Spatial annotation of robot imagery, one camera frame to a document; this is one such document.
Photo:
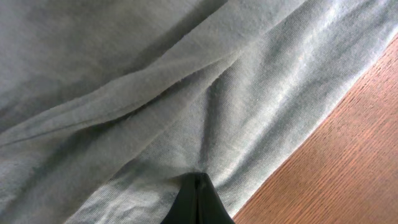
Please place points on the light blue t-shirt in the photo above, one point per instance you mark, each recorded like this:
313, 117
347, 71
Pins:
107, 105

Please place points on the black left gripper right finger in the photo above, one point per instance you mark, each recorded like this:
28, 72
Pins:
209, 208

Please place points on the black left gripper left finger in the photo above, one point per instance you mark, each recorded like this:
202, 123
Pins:
184, 207

